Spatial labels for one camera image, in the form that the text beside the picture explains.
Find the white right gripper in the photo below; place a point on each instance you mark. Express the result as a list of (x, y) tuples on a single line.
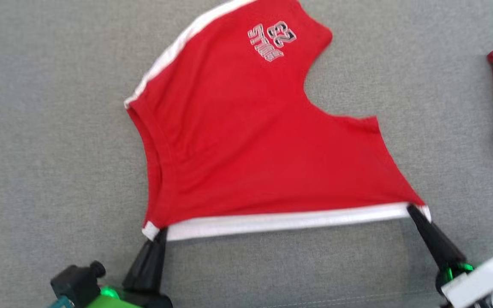
[(482, 282)]

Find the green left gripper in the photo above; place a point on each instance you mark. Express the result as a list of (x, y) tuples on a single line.
[(114, 299)]

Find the red shorts white trim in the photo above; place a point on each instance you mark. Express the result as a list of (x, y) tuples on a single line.
[(246, 145)]

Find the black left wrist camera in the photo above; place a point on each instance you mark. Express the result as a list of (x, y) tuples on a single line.
[(75, 282)]

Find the teal left camera connector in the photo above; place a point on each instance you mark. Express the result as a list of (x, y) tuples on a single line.
[(58, 303)]

